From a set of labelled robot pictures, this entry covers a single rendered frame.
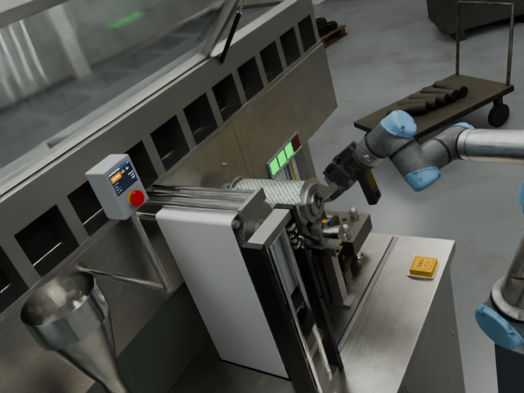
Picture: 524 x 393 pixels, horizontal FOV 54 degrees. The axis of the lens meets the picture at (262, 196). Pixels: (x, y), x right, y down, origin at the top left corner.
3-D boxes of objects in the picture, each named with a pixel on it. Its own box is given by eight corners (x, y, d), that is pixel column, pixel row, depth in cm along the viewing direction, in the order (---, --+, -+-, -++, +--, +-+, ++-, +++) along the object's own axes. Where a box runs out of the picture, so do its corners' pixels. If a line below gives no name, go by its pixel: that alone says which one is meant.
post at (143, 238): (168, 291, 105) (129, 211, 95) (162, 290, 106) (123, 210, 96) (173, 286, 106) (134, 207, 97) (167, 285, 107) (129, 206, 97)
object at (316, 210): (309, 200, 144) (320, 185, 148) (303, 200, 145) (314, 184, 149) (316, 221, 147) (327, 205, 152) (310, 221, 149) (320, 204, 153)
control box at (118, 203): (132, 221, 92) (108, 173, 87) (107, 219, 95) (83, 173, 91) (156, 199, 97) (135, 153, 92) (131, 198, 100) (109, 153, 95)
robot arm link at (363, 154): (392, 148, 133) (381, 164, 127) (380, 158, 136) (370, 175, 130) (370, 129, 132) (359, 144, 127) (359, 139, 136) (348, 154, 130)
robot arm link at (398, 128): (408, 139, 118) (387, 110, 120) (378, 164, 126) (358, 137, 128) (426, 131, 123) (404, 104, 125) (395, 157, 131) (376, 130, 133)
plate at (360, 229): (355, 256, 167) (352, 242, 164) (254, 244, 189) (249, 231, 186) (373, 228, 178) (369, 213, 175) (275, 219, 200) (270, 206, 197)
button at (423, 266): (432, 277, 159) (431, 271, 158) (409, 274, 163) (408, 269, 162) (437, 263, 164) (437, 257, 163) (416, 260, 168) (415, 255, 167)
